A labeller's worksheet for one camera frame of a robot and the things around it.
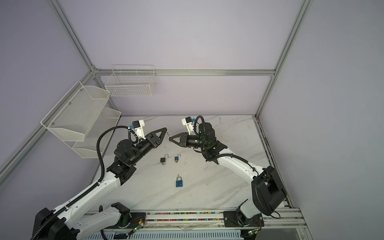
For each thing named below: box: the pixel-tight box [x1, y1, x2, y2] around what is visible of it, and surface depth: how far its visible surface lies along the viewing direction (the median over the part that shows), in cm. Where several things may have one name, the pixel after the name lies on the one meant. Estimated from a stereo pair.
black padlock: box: [160, 153, 169, 163], surface depth 97 cm
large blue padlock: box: [176, 176, 183, 188], surface depth 86 cm
